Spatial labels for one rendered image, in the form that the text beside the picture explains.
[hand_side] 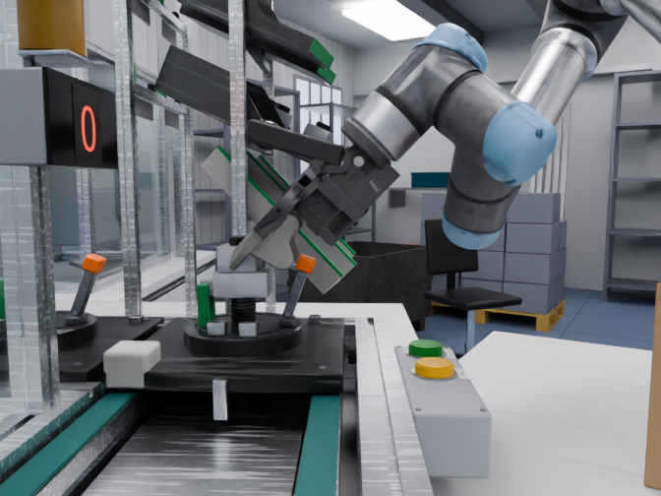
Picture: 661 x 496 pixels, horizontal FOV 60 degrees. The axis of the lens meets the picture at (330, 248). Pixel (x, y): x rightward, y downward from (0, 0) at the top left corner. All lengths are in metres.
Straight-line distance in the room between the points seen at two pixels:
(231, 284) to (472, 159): 0.30
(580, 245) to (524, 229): 2.22
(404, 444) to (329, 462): 0.06
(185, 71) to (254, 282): 0.41
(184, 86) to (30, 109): 0.50
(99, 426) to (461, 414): 0.31
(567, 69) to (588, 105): 6.10
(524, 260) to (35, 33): 4.50
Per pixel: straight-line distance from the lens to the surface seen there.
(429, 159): 7.36
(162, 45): 2.41
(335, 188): 0.63
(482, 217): 0.69
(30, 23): 0.53
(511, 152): 0.59
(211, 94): 0.93
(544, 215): 4.77
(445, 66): 0.64
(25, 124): 0.48
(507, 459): 0.69
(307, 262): 0.66
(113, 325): 0.82
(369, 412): 0.52
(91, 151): 0.53
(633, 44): 7.04
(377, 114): 0.64
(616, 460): 0.73
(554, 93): 0.84
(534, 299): 4.85
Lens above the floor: 1.16
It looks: 6 degrees down
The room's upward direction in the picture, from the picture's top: straight up
